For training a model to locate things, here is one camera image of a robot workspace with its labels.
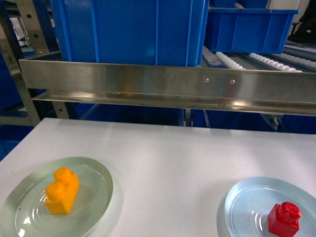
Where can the red one-stud toy block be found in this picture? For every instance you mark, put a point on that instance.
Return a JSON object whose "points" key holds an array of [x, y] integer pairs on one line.
{"points": [[283, 219]]}

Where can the large blue bin left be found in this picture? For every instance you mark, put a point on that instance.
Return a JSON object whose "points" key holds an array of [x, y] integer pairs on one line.
{"points": [[145, 32]]}

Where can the steel rack upright post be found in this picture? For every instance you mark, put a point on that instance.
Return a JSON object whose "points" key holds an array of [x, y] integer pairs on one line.
{"points": [[35, 16]]}

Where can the green glass plate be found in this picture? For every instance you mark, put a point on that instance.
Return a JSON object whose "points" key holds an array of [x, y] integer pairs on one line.
{"points": [[94, 213]]}

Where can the blue glass plate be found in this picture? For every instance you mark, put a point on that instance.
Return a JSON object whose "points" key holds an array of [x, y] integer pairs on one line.
{"points": [[244, 211]]}

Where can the stainless steel rack rail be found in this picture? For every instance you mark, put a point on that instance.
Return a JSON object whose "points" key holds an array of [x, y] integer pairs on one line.
{"points": [[268, 92]]}

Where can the white roller conveyor track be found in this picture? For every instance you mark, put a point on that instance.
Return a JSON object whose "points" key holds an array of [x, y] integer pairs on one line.
{"points": [[257, 61]]}

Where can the blue bin right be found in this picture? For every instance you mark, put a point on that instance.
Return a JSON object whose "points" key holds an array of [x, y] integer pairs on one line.
{"points": [[248, 30]]}

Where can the yellow two-stud toy block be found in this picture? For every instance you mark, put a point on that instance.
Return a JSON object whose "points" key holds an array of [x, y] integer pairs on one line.
{"points": [[61, 194]]}

